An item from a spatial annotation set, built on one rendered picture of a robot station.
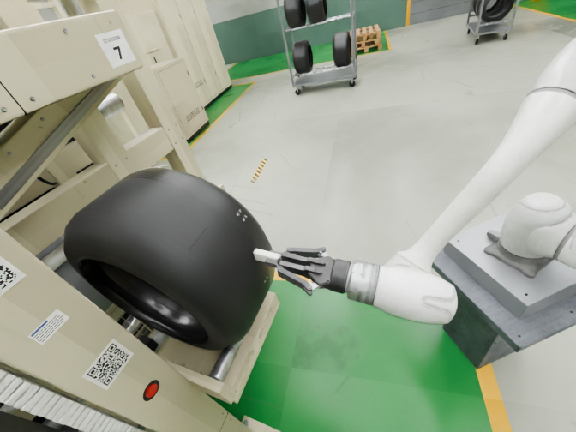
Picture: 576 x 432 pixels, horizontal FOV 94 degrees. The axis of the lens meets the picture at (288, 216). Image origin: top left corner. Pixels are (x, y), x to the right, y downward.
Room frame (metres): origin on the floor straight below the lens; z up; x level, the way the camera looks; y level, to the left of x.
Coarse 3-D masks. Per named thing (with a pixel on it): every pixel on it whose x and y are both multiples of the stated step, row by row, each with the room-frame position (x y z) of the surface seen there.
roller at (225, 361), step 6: (240, 342) 0.45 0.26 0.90; (228, 348) 0.43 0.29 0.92; (234, 348) 0.43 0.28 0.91; (222, 354) 0.42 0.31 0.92; (228, 354) 0.41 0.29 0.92; (234, 354) 0.42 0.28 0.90; (222, 360) 0.40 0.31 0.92; (228, 360) 0.40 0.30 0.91; (216, 366) 0.39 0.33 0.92; (222, 366) 0.38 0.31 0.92; (228, 366) 0.38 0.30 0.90; (216, 372) 0.37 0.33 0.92; (222, 372) 0.37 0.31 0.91; (216, 378) 0.36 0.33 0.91; (222, 378) 0.36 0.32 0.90
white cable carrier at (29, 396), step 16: (0, 368) 0.26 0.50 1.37; (0, 384) 0.24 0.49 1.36; (16, 384) 0.24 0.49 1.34; (32, 384) 0.25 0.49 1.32; (0, 400) 0.22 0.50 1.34; (16, 400) 0.23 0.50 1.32; (32, 400) 0.23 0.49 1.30; (48, 400) 0.24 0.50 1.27; (64, 400) 0.25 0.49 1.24; (80, 400) 0.26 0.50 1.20; (48, 416) 0.22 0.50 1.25; (64, 416) 0.23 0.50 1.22; (80, 416) 0.24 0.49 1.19; (96, 416) 0.24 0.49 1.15; (112, 416) 0.27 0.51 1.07
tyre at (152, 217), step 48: (144, 192) 0.57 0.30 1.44; (192, 192) 0.57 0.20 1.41; (96, 240) 0.47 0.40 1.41; (144, 240) 0.44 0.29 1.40; (192, 240) 0.45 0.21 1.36; (240, 240) 0.49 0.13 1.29; (96, 288) 0.58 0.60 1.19; (144, 288) 0.68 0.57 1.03; (192, 288) 0.38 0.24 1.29; (240, 288) 0.40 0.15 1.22; (192, 336) 0.47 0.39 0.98; (240, 336) 0.38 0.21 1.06
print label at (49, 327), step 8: (56, 312) 0.32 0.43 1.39; (48, 320) 0.31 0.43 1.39; (56, 320) 0.32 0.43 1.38; (64, 320) 0.32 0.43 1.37; (40, 328) 0.30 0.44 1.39; (48, 328) 0.30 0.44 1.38; (56, 328) 0.31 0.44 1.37; (32, 336) 0.29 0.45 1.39; (40, 336) 0.29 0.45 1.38; (48, 336) 0.30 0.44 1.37
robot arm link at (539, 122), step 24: (528, 96) 0.48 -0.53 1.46; (552, 96) 0.43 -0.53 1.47; (528, 120) 0.43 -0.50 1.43; (552, 120) 0.41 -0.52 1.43; (504, 144) 0.43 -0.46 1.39; (528, 144) 0.40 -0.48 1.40; (504, 168) 0.39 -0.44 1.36; (480, 192) 0.40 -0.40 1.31; (456, 216) 0.41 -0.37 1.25; (432, 240) 0.42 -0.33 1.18; (384, 264) 0.44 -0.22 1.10; (408, 264) 0.39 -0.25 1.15
